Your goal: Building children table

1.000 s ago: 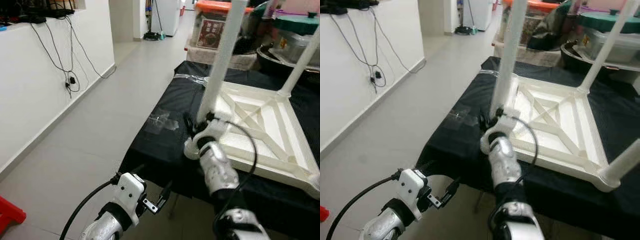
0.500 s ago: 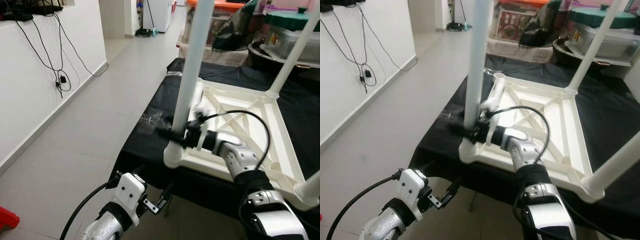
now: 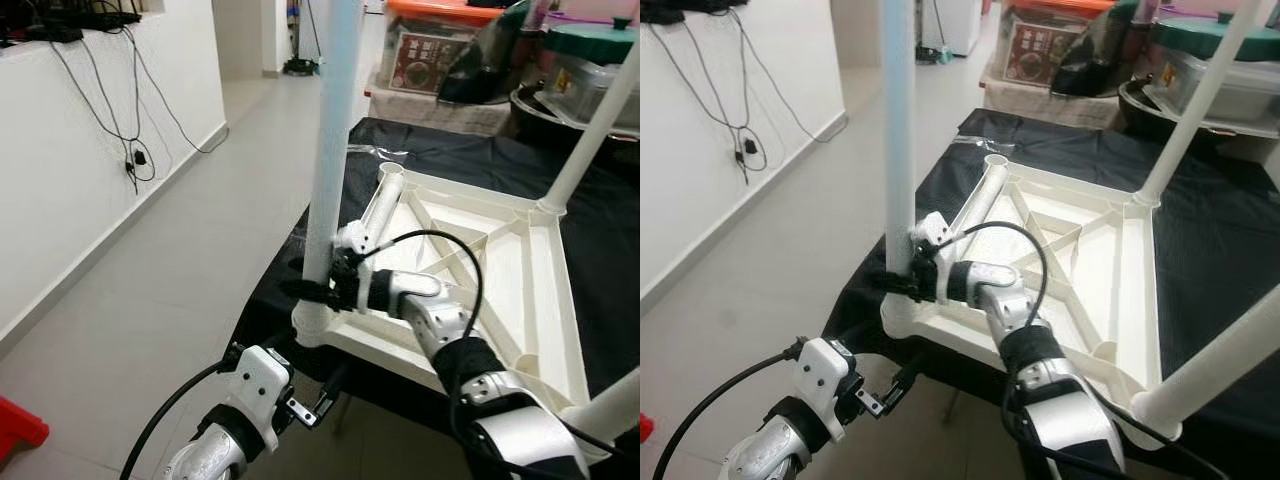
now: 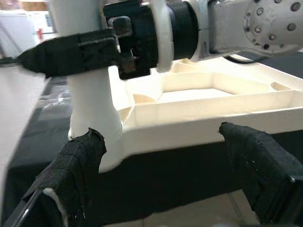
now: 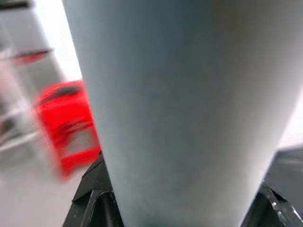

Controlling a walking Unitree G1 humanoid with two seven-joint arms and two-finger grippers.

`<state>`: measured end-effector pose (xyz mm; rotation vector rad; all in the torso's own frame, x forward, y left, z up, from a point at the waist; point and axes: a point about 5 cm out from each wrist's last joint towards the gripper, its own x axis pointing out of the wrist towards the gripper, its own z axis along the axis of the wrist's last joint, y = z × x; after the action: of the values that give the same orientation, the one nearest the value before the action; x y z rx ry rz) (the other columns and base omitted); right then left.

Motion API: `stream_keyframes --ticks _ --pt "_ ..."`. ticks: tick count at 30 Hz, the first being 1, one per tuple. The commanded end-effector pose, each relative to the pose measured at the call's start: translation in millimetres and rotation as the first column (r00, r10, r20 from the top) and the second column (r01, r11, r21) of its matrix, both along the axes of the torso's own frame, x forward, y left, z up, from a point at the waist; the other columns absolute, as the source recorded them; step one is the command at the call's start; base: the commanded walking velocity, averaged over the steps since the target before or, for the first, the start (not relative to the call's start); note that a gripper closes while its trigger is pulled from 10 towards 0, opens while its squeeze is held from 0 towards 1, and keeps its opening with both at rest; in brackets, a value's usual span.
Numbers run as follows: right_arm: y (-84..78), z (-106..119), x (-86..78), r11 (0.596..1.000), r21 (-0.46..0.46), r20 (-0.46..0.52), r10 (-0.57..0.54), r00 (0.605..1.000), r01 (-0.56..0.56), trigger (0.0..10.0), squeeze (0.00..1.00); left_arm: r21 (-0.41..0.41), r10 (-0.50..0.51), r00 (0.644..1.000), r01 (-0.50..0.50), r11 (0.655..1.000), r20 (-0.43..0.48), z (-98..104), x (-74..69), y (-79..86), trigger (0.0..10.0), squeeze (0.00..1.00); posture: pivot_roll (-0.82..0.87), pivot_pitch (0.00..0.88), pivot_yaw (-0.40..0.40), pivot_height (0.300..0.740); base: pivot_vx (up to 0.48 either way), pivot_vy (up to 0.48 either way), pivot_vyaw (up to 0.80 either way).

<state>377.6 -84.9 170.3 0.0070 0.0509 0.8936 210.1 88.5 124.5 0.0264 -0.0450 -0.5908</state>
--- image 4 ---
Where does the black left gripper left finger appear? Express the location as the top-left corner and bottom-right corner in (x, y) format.
(4, 129), (107, 227)

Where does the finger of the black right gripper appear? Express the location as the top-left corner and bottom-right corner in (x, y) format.
(18, 29), (119, 79)

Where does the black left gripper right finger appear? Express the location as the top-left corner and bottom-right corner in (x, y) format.
(219, 122), (303, 227)

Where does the white plastic table leg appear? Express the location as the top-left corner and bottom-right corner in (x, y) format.
(51, 0), (124, 140)

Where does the white cabinet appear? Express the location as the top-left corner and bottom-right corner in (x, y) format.
(0, 10), (59, 59)

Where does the white plastic table top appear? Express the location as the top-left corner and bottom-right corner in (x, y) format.
(68, 58), (303, 175)

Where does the black tablecloth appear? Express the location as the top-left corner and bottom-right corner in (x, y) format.
(4, 54), (303, 220)

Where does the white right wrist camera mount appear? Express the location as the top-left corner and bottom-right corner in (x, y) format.
(151, 0), (177, 73)

